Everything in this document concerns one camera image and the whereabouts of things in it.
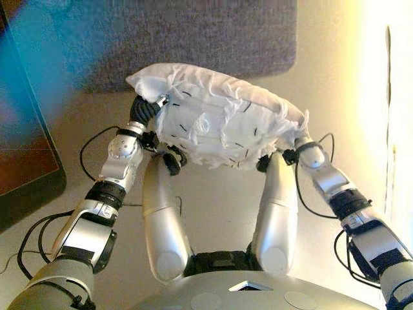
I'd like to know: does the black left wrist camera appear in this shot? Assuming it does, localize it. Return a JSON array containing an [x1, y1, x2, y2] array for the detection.
[[141, 130, 160, 152]]

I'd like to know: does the silver robot torso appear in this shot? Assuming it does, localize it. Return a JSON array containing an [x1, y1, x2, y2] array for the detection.
[[135, 250, 379, 310]]

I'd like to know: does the white tasselled cushion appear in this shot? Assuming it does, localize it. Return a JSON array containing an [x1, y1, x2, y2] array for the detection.
[[125, 62, 311, 172]]

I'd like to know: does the grey fabric armchair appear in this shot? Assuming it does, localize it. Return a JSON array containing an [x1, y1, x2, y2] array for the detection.
[[74, 0, 298, 95]]

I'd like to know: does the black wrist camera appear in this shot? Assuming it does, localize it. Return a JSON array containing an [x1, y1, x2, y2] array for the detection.
[[141, 130, 160, 152], [282, 149, 299, 166]]

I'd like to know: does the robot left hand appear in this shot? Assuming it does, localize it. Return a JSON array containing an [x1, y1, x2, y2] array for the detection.
[[130, 95, 170, 125]]

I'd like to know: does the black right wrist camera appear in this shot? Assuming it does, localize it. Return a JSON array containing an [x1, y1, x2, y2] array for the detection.
[[282, 149, 299, 166]]

